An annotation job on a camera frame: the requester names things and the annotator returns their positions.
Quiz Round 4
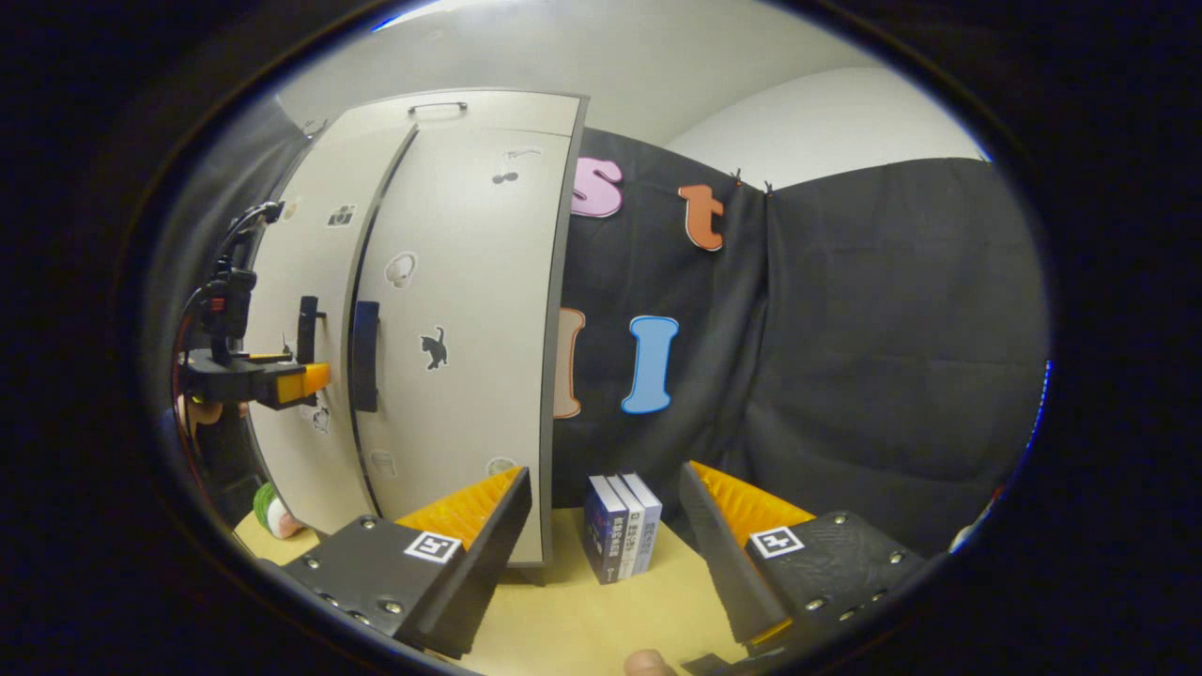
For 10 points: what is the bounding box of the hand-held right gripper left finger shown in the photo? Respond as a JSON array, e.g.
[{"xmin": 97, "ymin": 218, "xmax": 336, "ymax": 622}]
[{"xmin": 282, "ymin": 467, "xmax": 533, "ymax": 660}]

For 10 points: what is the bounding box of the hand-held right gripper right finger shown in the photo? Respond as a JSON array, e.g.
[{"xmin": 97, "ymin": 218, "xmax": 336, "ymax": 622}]
[{"xmin": 678, "ymin": 460, "xmax": 931, "ymax": 658}]

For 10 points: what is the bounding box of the white cabinet door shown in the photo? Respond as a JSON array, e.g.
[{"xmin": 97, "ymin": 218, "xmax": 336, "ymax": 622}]
[
  {"xmin": 352, "ymin": 127, "xmax": 574, "ymax": 564},
  {"xmin": 244, "ymin": 127, "xmax": 419, "ymax": 536}
]

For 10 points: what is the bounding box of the white cabinet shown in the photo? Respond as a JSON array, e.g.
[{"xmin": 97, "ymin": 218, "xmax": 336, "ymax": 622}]
[{"xmin": 239, "ymin": 89, "xmax": 591, "ymax": 569}]

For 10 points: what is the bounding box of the light blue book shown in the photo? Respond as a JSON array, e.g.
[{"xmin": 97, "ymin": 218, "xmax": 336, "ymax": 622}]
[{"xmin": 622, "ymin": 472, "xmax": 663, "ymax": 576}]

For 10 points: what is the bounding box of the white book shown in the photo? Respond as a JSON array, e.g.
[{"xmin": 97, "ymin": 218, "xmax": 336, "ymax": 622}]
[{"xmin": 606, "ymin": 474, "xmax": 647, "ymax": 581}]

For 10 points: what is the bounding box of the dark blue book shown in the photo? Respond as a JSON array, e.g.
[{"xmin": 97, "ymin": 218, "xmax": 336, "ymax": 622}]
[{"xmin": 584, "ymin": 476, "xmax": 628, "ymax": 585}]

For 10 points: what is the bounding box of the green and white round object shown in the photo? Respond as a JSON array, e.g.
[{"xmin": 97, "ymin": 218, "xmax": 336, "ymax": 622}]
[{"xmin": 252, "ymin": 482, "xmax": 303, "ymax": 540}]

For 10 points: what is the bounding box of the white drawer with black handle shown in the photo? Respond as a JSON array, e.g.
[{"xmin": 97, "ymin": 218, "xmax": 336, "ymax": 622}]
[{"xmin": 324, "ymin": 91, "xmax": 583, "ymax": 142}]

